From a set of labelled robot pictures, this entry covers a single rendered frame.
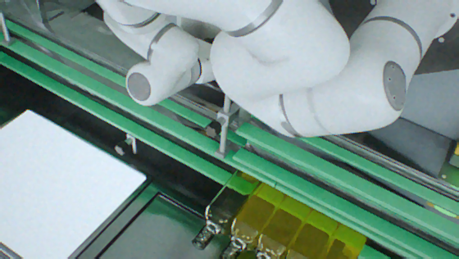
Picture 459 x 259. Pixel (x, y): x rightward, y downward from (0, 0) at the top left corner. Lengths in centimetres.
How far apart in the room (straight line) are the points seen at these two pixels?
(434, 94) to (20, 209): 89
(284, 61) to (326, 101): 11
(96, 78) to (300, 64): 77
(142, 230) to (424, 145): 61
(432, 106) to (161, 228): 61
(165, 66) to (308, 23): 35
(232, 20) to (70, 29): 92
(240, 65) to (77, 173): 75
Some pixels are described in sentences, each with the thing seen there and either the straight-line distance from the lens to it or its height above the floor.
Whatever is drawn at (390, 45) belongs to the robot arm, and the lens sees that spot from 61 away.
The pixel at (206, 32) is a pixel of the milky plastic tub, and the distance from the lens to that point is 111.
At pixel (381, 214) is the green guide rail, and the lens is 96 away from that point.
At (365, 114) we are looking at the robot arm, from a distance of 56.
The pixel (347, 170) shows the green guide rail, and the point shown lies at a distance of 90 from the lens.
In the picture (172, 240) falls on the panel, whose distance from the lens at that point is 108.
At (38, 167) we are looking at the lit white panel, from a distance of 124.
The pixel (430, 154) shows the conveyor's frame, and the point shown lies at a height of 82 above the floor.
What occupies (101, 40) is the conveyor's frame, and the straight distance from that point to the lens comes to 128.
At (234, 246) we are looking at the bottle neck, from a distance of 91.
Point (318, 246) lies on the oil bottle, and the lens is 92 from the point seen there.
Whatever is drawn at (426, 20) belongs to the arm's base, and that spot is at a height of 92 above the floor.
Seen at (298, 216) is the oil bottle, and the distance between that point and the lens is 95.
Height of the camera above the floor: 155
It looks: 39 degrees down
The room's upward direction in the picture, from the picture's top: 137 degrees counter-clockwise
